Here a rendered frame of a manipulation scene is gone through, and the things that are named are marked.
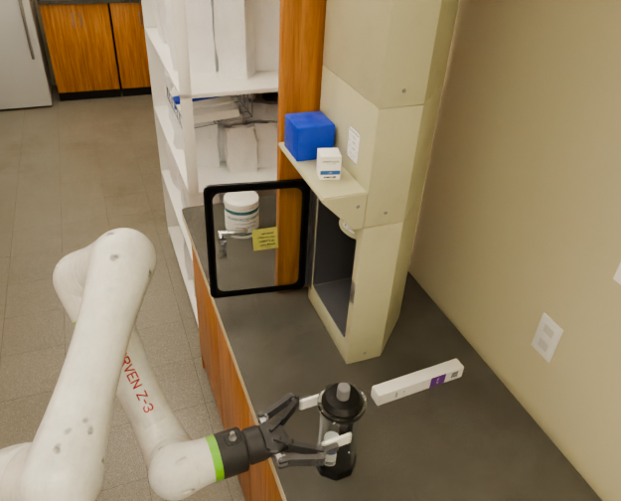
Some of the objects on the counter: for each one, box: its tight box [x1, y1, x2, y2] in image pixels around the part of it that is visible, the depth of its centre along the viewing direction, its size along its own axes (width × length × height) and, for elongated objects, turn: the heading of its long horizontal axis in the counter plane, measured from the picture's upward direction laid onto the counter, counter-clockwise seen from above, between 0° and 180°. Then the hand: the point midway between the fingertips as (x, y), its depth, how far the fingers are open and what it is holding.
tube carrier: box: [317, 382, 367, 472], centre depth 127 cm, size 11×11×21 cm
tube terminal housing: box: [308, 65, 444, 364], centre depth 154 cm, size 25×32×77 cm
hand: (331, 417), depth 123 cm, fingers open, 11 cm apart
